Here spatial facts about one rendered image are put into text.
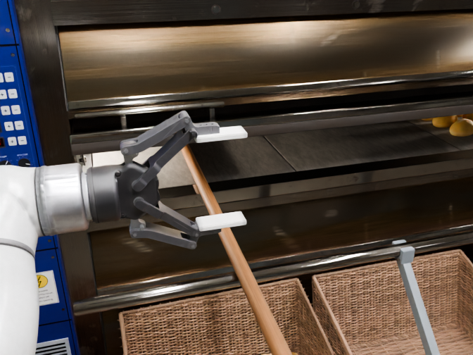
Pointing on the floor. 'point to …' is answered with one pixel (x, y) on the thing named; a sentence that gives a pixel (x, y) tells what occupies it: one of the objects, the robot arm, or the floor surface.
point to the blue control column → (58, 330)
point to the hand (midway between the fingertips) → (236, 177)
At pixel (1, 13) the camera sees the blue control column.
